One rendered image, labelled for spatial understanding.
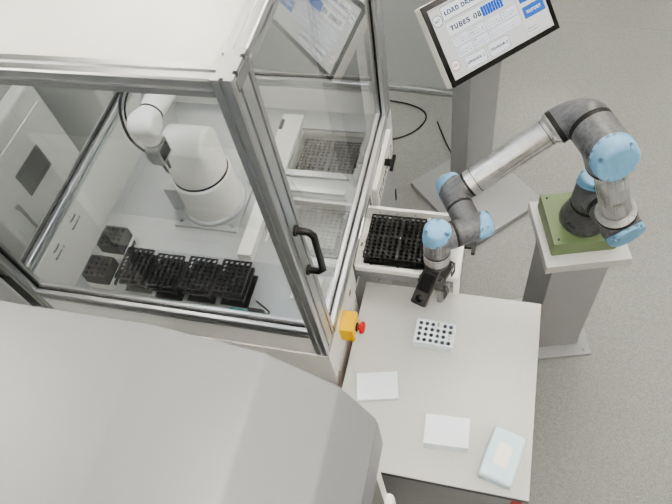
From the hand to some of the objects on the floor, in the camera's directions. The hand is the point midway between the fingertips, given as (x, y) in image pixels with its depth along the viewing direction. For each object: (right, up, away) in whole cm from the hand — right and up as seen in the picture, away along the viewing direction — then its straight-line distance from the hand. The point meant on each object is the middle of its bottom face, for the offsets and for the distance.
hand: (433, 298), depth 194 cm
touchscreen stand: (+42, +44, +131) cm, 144 cm away
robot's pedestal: (+64, -19, +86) cm, 109 cm away
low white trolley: (+12, -66, +64) cm, 92 cm away
